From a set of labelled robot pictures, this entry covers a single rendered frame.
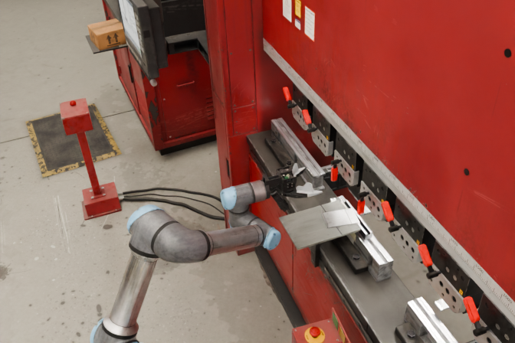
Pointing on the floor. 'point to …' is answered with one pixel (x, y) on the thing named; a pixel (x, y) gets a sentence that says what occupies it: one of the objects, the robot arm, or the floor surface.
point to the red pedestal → (103, 196)
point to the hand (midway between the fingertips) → (313, 181)
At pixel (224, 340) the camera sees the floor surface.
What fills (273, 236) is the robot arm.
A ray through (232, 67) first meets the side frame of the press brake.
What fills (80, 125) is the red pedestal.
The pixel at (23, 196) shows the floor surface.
